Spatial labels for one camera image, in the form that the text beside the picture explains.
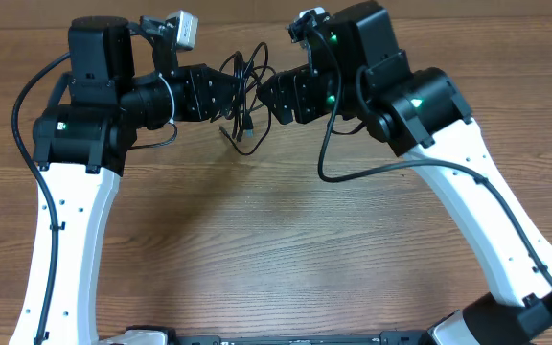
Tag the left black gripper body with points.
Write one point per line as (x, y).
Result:
(190, 103)

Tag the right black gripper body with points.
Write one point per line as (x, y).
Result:
(314, 95)

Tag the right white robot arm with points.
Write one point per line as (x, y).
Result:
(356, 69)

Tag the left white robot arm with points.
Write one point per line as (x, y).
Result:
(124, 76)

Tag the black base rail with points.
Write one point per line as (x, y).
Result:
(144, 334)

